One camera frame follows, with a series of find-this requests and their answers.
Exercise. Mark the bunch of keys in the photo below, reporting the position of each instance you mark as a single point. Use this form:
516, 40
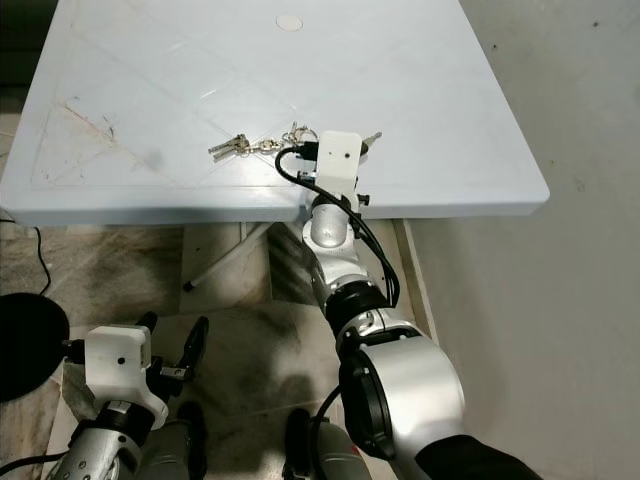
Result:
240, 146

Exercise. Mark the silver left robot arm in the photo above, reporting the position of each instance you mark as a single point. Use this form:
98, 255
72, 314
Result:
105, 450

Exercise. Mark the grey left robot leg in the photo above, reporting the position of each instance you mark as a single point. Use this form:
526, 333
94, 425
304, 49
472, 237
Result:
185, 445

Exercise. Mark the grey robot leg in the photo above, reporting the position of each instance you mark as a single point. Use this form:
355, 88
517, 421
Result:
325, 450
185, 445

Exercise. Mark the black round floor base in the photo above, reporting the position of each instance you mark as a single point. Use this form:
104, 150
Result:
30, 350

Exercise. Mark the grey right robot leg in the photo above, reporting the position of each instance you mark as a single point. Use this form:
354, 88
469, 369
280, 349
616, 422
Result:
325, 450

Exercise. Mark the grey plastic folding table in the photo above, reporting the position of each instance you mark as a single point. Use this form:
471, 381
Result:
210, 70

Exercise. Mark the round white table cap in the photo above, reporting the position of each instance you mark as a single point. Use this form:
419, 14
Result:
289, 22

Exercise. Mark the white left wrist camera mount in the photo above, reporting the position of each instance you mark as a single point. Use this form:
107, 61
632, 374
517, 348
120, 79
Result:
120, 365

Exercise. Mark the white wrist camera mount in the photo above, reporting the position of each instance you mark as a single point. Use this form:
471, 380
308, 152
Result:
338, 165
120, 365

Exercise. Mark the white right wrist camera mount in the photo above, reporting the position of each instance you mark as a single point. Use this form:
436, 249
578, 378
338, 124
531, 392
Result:
338, 165

